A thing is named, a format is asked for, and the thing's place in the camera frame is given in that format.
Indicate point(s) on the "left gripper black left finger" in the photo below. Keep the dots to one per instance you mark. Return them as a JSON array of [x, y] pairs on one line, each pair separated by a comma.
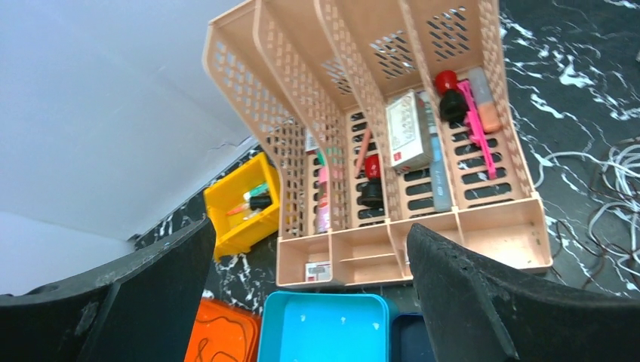
[[140, 307]]

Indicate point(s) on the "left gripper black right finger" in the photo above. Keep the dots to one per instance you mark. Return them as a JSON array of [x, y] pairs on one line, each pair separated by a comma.
[[479, 309]]

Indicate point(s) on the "dark blue plastic tray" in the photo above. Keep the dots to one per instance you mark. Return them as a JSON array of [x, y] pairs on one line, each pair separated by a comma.
[[410, 339]]

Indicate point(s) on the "orange plastic tray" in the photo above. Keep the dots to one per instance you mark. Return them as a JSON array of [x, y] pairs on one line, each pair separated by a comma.
[[222, 332]]

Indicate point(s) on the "grey blue pen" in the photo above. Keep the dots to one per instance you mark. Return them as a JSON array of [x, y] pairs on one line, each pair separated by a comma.
[[440, 186]]

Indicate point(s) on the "yellow plastic bin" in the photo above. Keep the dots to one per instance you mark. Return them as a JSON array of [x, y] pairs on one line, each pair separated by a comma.
[[233, 235]]

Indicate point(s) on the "red black bottle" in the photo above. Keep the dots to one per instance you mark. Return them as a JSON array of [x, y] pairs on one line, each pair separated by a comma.
[[372, 191], [452, 105]]

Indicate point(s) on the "teal plastic tray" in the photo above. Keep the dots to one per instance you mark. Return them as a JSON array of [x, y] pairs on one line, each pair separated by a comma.
[[326, 327]]

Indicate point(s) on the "markers in yellow bin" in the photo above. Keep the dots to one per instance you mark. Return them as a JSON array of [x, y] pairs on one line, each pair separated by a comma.
[[255, 201]]

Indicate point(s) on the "pink tube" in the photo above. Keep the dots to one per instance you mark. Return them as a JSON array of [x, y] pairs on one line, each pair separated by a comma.
[[323, 212]]

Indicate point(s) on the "white pink box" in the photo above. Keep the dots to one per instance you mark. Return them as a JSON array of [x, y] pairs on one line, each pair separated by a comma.
[[408, 133]]

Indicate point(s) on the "pink pen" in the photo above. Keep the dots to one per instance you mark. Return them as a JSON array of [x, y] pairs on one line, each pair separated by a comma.
[[476, 132]]

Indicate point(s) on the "orange highlighter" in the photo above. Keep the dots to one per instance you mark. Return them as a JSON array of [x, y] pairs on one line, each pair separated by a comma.
[[487, 110]]

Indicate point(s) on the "peach file organizer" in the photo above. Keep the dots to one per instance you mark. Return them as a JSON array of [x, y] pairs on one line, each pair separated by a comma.
[[308, 75]]

